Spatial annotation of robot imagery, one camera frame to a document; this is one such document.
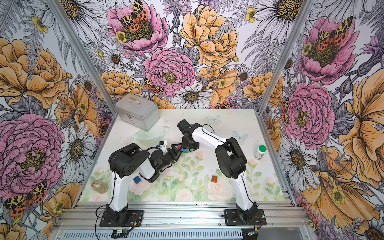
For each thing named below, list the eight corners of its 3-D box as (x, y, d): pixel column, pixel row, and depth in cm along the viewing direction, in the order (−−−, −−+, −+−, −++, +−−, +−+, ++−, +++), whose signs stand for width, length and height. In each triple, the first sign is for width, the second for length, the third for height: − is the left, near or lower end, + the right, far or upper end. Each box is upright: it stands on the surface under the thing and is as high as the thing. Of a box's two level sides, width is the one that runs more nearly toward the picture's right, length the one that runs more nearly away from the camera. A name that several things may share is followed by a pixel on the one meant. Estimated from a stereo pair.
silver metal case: (121, 122, 117) (112, 105, 104) (137, 108, 128) (131, 91, 115) (148, 135, 110) (142, 118, 96) (163, 118, 120) (159, 101, 107)
